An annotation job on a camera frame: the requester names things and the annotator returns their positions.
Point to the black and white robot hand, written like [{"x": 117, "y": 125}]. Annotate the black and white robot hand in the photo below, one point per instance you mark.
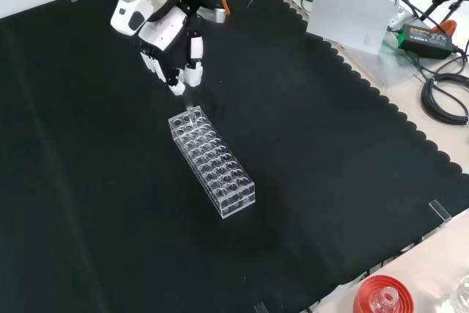
[{"x": 165, "y": 31}]

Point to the clear glass test tube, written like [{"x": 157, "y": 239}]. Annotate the clear glass test tube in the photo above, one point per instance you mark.
[{"x": 191, "y": 115}]

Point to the clear acrylic test tube rack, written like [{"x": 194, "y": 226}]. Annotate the clear acrylic test tube rack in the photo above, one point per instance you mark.
[{"x": 210, "y": 161}]

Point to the black bench cloth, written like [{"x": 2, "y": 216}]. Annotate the black bench cloth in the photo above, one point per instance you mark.
[{"x": 110, "y": 181}]

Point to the pale board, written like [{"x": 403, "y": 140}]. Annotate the pale board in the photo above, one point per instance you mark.
[{"x": 348, "y": 16}]

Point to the black power adapter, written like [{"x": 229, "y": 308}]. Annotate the black power adapter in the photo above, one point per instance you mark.
[{"x": 427, "y": 40}]

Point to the orange clamp foot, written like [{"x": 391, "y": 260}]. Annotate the orange clamp foot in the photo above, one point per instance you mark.
[{"x": 447, "y": 26}]

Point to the clear acrylic cloth clip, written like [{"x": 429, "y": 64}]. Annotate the clear acrylic cloth clip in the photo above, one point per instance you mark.
[
  {"x": 439, "y": 211},
  {"x": 261, "y": 308}
]

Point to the red ribbed funnel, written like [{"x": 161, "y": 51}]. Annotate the red ribbed funnel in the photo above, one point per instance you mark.
[{"x": 366, "y": 291}]

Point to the small clear glass flask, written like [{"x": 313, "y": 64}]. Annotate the small clear glass flask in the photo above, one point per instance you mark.
[{"x": 386, "y": 298}]

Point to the clear glass vessel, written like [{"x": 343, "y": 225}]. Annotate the clear glass vessel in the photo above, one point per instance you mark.
[{"x": 462, "y": 294}]

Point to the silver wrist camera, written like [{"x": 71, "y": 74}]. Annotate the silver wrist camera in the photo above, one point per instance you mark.
[{"x": 220, "y": 15}]

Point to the grey metal base plate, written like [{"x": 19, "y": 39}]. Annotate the grey metal base plate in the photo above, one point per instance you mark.
[{"x": 392, "y": 67}]

